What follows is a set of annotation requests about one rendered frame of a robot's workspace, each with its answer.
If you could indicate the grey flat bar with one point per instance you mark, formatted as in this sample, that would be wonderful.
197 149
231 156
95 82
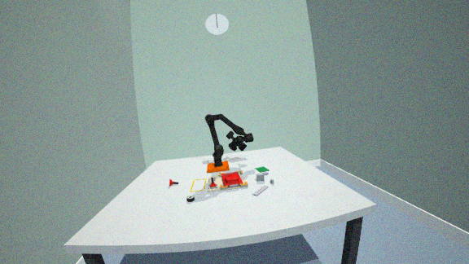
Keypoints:
260 191

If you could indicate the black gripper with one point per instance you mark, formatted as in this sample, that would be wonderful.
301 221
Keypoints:
241 146

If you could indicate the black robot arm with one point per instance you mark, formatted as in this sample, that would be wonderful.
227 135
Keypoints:
218 149

